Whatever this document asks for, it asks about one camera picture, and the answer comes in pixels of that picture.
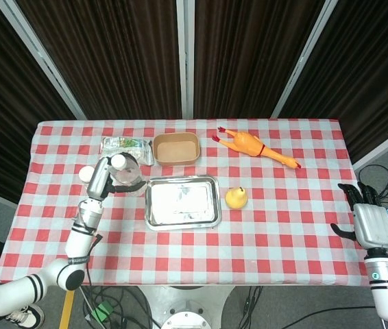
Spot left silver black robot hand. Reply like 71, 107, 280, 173
86, 154, 147, 202

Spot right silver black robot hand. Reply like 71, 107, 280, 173
330, 181, 388, 249

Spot transparent water bottle white cap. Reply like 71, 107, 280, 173
110, 154, 145, 197

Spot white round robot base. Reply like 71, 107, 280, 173
135, 285, 237, 329

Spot white pill bottle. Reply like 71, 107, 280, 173
78, 165, 95, 184

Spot silver green snack bag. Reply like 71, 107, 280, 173
99, 136, 155, 167

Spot brown paper food box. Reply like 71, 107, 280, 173
152, 132, 201, 167

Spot shiny metal tray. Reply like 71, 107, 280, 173
144, 174, 223, 231

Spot red white checkered tablecloth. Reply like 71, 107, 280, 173
0, 119, 369, 287

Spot dark brown curtain panel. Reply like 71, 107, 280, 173
15, 0, 183, 120
278, 0, 388, 162
193, 0, 326, 119
0, 0, 75, 204

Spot green box on floor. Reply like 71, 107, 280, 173
90, 301, 114, 323

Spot yellow floor tape strip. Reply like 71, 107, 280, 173
58, 289, 75, 329

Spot yellow pear toy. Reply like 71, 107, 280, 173
225, 186, 249, 210

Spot yellow rubber chicken toy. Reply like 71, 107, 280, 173
212, 126, 302, 169

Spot black white sneaker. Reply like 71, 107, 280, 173
4, 304, 46, 328

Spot white partition frame post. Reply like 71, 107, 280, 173
175, 0, 195, 119
270, 0, 339, 119
352, 129, 388, 169
0, 0, 87, 121

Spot tangled cables under table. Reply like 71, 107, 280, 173
79, 286, 156, 329

